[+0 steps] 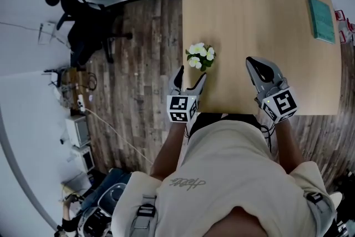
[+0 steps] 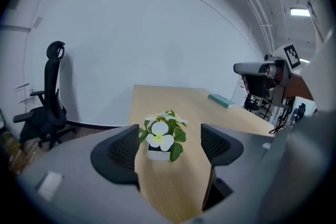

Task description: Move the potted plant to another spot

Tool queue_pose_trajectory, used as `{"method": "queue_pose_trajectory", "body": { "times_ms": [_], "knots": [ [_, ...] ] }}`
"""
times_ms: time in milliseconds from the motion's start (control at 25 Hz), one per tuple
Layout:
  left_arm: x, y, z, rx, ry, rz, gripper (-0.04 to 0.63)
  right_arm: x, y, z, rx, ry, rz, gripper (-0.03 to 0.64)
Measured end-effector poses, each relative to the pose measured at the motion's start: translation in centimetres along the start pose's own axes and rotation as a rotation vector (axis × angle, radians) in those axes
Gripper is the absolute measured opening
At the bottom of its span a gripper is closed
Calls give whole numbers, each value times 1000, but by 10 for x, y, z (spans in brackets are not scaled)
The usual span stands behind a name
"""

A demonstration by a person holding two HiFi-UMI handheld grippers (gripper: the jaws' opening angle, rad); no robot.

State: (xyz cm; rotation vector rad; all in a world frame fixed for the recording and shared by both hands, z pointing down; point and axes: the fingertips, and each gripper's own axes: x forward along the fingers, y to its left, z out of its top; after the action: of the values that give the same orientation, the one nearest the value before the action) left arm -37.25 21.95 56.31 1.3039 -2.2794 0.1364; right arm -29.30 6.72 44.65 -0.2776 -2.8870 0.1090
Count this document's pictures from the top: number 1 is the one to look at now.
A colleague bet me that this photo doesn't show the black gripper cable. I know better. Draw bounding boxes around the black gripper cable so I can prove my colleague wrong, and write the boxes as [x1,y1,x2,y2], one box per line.
[184,122,195,138]
[260,124,278,159]

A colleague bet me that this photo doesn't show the grey left shoulder strap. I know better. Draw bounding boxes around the grey left shoulder strap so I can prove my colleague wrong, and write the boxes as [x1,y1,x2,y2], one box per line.
[130,194,159,237]

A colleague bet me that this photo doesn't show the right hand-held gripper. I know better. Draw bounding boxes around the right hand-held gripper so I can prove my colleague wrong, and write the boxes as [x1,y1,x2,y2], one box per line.
[246,56,299,124]

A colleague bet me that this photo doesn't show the small white box appliance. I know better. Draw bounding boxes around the small white box appliance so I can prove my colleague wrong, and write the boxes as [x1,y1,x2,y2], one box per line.
[72,145,95,174]

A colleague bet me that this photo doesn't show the teal book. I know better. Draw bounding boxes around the teal book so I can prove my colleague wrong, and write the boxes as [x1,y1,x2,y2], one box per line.
[307,0,336,45]

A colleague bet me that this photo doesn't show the grey wall pipe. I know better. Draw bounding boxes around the grey wall pipe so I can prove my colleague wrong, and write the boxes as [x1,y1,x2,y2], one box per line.
[0,107,60,234]

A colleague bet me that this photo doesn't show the person's beige t-shirt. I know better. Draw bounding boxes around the person's beige t-shirt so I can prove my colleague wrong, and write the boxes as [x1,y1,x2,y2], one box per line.
[111,119,338,237]

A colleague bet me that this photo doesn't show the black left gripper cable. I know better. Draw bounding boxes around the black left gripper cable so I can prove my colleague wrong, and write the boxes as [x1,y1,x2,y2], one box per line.
[184,122,195,138]

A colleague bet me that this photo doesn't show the grey shoulder strap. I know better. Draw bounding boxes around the grey shoulder strap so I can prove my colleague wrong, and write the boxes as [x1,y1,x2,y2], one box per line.
[305,191,336,220]
[130,194,159,237]

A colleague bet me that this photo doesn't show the large white box appliance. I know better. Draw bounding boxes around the large white box appliance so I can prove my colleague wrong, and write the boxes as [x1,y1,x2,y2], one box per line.
[65,115,92,148]

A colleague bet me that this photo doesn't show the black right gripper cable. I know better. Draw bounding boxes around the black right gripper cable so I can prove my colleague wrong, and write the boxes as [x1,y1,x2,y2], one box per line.
[260,124,278,159]

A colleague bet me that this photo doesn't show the small wooden side table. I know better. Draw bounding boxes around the small wooden side table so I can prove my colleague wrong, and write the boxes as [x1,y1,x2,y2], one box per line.
[59,66,98,116]

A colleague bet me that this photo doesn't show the person's left forearm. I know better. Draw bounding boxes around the person's left forearm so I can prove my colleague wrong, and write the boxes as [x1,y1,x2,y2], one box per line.
[150,120,186,181]

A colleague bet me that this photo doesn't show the black office chair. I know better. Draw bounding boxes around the black office chair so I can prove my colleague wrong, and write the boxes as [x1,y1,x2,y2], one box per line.
[43,0,133,69]

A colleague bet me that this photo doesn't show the white floor cable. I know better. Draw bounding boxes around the white floor cable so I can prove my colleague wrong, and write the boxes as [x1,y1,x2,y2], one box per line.
[84,108,154,166]

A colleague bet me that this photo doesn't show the small white flower pot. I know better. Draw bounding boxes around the small white flower pot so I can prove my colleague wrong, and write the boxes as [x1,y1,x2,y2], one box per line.
[185,42,217,72]

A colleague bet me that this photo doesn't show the grey right shoulder strap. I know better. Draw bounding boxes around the grey right shoulder strap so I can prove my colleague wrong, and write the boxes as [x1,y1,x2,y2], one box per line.
[305,191,336,220]

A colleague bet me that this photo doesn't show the person's black pants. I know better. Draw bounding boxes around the person's black pants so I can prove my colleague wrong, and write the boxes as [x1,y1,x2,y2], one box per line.
[190,113,262,145]

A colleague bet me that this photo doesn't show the person's right forearm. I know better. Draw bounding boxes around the person's right forearm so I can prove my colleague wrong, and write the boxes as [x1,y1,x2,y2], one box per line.
[273,118,305,175]

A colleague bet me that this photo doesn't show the clear acrylic wall holder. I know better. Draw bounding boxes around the clear acrylic wall holder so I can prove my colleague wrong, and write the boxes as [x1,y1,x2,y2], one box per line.
[37,21,58,46]

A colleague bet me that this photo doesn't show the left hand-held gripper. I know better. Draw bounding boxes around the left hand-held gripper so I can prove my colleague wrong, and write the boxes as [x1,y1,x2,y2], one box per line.
[166,65,207,123]

